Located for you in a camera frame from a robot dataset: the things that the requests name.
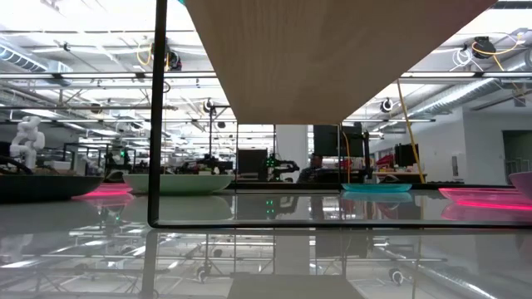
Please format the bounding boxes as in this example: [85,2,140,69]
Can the white bowl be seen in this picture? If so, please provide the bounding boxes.
[123,173,234,196]

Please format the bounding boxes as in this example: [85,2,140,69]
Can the teal translucent plate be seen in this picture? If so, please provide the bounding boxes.
[341,183,413,194]

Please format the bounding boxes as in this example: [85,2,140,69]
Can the pink translucent plate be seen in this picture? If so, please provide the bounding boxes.
[72,182,135,199]
[439,187,532,212]

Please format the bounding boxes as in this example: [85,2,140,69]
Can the black plate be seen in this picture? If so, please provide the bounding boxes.
[0,174,104,204]

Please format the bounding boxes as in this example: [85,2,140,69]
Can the lilac plate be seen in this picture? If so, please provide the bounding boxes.
[509,171,532,200]

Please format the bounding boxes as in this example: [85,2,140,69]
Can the black computer monitor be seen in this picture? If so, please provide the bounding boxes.
[237,148,268,175]
[394,143,420,168]

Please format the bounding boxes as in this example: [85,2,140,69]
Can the white column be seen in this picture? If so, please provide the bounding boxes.
[276,124,309,184]

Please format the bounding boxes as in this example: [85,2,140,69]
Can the person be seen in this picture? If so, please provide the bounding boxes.
[297,153,329,184]

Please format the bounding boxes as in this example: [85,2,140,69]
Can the large black monitor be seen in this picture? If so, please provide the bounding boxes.
[313,124,365,158]

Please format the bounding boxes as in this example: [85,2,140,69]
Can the light wooden desk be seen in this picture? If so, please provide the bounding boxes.
[372,170,425,184]

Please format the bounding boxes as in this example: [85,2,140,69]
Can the black robot workstation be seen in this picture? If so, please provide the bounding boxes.
[62,143,137,180]

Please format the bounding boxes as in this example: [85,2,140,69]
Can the wooden workbench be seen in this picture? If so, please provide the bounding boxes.
[0,165,78,176]

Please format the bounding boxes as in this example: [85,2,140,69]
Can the white humanoid robot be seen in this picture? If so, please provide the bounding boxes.
[8,115,46,170]

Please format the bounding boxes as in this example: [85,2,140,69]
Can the thin yellow cable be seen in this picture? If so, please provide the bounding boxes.
[339,126,352,184]

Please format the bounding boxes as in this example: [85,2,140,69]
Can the wooden shelf with black frame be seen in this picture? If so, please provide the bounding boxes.
[147,0,532,230]

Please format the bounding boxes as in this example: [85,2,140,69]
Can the thick yellow cable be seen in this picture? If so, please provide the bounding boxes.
[396,78,427,184]

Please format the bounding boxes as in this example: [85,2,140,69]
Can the silver ventilation duct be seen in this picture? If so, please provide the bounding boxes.
[415,49,532,120]

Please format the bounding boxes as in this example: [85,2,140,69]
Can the black table frame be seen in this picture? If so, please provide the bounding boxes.
[226,180,513,192]

